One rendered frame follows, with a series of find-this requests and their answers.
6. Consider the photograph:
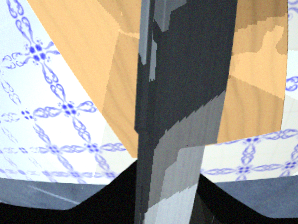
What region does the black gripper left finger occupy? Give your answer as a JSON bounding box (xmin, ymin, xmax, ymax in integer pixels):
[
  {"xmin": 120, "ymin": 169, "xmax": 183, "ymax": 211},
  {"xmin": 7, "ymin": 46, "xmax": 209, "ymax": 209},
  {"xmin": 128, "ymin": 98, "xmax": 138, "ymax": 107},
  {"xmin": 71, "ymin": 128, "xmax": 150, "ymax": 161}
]
[{"xmin": 0, "ymin": 160, "xmax": 137, "ymax": 224}]

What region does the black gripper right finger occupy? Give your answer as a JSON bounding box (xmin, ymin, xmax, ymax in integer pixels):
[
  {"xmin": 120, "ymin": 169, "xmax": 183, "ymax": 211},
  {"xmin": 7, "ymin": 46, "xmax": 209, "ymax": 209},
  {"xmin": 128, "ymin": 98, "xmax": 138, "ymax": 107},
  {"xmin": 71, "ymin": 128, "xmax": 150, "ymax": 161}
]
[{"xmin": 189, "ymin": 173, "xmax": 298, "ymax": 224}]

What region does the light wooden board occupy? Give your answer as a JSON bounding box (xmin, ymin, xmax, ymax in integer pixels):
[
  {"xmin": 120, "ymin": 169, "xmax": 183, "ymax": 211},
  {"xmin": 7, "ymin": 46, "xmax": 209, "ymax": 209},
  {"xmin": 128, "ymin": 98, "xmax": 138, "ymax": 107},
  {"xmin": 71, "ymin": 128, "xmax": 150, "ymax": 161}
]
[{"xmin": 27, "ymin": 0, "xmax": 289, "ymax": 159}]

